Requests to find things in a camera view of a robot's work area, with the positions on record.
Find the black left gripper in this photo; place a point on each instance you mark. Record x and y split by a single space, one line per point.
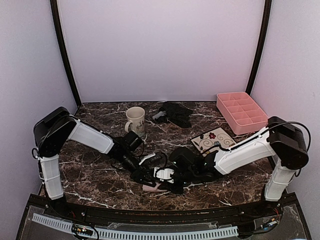
143 170

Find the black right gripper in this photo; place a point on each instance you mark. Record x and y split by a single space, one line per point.
178 190

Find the pink and white underwear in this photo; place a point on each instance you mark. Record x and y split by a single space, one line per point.
154 189

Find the black striped underwear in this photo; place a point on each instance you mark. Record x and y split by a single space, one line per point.
174 113

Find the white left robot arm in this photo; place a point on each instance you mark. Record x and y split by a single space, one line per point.
59 127

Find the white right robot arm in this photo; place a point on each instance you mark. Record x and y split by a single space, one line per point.
279 139

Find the floral patterned square coaster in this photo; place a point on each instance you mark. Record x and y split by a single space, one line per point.
210 141

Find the cream ceramic mug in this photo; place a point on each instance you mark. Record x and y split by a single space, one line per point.
135 117

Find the pink divided organizer tray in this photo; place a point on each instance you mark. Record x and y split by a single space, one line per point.
241 112

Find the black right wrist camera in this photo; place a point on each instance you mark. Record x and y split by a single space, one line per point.
182 158

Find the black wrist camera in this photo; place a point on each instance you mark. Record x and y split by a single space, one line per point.
182 158
132 141

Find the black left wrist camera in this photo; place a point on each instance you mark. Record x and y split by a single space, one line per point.
132 141

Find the left circuit board with wires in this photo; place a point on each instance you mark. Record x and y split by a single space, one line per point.
81 230

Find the circuit board with wires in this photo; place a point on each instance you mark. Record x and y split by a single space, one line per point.
268 223
81 230

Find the black table edge rail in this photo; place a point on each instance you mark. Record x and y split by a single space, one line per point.
235 215

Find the right circuit board with wires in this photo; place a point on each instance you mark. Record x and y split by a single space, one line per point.
268 223

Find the white slotted cable duct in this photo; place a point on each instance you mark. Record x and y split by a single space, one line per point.
135 232

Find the black left frame post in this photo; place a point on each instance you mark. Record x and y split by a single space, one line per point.
63 51

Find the black frame post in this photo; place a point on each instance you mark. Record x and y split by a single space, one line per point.
260 46
63 51

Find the black right frame post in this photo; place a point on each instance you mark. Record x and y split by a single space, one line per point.
260 46

